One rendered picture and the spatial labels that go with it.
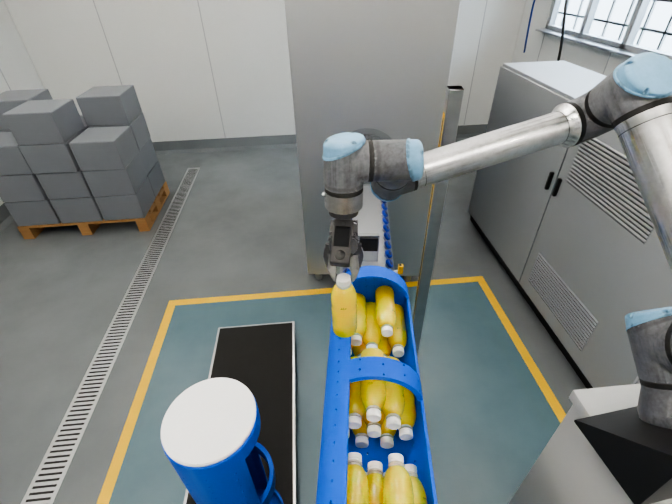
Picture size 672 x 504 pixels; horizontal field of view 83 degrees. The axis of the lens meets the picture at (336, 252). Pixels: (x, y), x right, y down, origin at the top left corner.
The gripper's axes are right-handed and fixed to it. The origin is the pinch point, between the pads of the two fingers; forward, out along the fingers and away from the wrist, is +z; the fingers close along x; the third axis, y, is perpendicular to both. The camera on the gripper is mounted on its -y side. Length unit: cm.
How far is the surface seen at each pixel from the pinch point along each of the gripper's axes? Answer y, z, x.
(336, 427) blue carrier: -25.4, 26.9, 0.8
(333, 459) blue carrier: -32.9, 27.6, 1.1
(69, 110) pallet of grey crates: 250, 19, 248
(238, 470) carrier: -24, 53, 30
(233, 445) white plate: -23, 43, 30
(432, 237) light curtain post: 88, 42, -42
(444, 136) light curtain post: 85, -11, -40
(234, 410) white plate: -12, 42, 33
